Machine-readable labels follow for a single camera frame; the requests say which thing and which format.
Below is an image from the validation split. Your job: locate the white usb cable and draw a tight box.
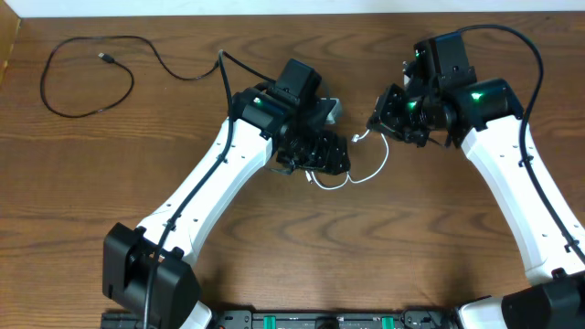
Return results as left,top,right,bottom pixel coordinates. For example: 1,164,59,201
304,129,391,192

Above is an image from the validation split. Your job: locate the long black cable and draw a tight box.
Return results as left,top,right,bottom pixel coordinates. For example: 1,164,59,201
39,35,220,120

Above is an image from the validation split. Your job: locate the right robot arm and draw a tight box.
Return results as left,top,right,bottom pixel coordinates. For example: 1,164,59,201
367,30,584,328

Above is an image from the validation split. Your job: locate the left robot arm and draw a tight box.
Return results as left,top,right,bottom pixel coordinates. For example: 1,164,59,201
102,59,350,328

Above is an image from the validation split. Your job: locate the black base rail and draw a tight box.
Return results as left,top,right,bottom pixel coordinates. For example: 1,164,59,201
100,309,461,329

